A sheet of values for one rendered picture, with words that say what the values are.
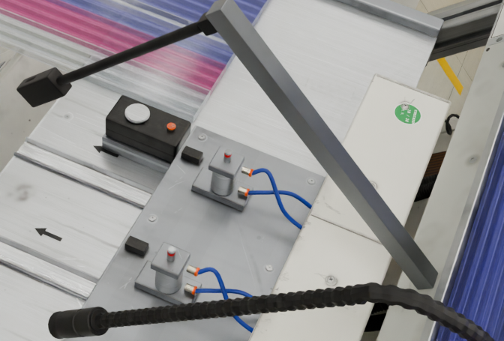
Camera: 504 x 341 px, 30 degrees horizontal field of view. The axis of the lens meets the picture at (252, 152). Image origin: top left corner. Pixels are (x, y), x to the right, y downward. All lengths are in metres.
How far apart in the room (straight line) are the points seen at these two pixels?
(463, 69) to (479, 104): 2.83
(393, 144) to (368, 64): 0.20
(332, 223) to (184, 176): 0.14
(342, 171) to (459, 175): 0.18
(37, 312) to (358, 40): 0.48
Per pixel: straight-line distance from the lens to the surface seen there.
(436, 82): 3.54
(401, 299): 0.45
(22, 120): 1.40
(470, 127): 0.89
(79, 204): 0.90
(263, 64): 0.63
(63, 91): 0.76
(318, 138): 0.66
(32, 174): 0.92
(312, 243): 0.80
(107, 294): 0.78
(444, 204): 0.82
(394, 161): 0.87
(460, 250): 0.72
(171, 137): 0.89
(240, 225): 0.82
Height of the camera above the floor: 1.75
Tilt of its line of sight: 41 degrees down
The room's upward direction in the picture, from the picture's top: 76 degrees clockwise
